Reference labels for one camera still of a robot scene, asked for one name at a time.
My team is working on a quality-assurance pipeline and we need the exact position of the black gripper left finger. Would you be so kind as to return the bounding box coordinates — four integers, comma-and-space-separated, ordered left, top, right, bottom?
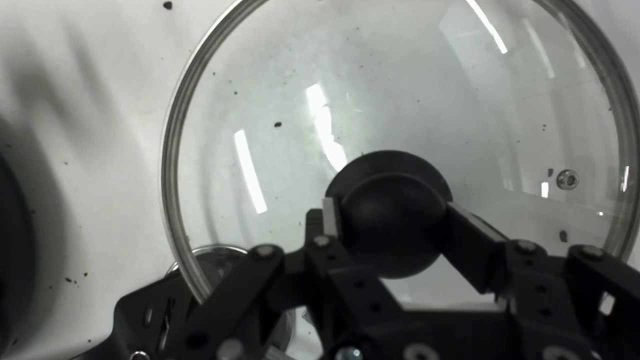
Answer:
113, 198, 407, 360

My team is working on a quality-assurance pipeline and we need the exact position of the glass lid with black knob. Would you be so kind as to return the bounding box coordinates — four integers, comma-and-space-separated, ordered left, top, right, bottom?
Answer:
160, 0, 640, 305

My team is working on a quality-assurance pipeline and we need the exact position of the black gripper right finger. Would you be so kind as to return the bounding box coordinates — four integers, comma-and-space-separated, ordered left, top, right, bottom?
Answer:
443, 202, 640, 360

